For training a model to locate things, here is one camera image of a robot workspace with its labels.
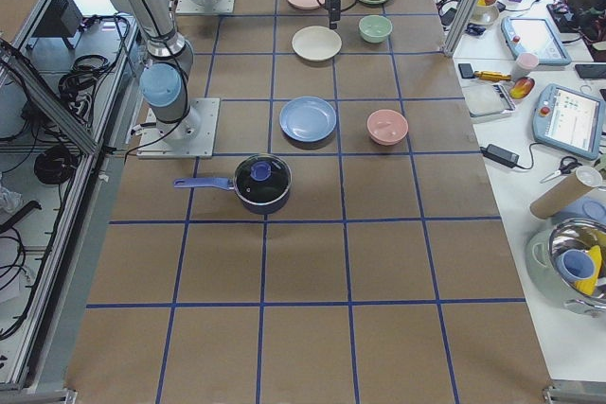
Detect blue plate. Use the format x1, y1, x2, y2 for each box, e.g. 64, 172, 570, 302
279, 97, 337, 143

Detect green bowl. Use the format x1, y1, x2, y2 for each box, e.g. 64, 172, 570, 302
358, 15, 393, 44

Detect beige bowl with toys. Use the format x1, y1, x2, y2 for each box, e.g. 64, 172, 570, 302
470, 0, 500, 26

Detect pink bowl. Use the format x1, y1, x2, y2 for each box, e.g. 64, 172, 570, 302
366, 109, 409, 146

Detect silver kitchen scale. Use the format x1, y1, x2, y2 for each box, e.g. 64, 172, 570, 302
462, 83, 516, 121

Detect pink cup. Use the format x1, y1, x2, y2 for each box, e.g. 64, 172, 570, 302
510, 52, 540, 81

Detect teach pendant far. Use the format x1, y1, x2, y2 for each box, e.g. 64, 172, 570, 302
500, 16, 572, 66

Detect teach pendant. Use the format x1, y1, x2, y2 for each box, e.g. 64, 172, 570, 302
532, 84, 605, 160
500, 16, 572, 66

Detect black power adapter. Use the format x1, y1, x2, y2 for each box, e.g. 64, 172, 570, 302
480, 144, 519, 168

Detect teach pendant near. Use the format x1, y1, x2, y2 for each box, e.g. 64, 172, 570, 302
532, 84, 605, 160

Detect scissors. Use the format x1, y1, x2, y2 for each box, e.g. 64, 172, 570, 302
540, 155, 581, 184

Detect cardboard tube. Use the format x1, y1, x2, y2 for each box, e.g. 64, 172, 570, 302
529, 166, 603, 220

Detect steel mixing bowl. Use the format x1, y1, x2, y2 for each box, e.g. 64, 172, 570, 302
526, 219, 605, 317

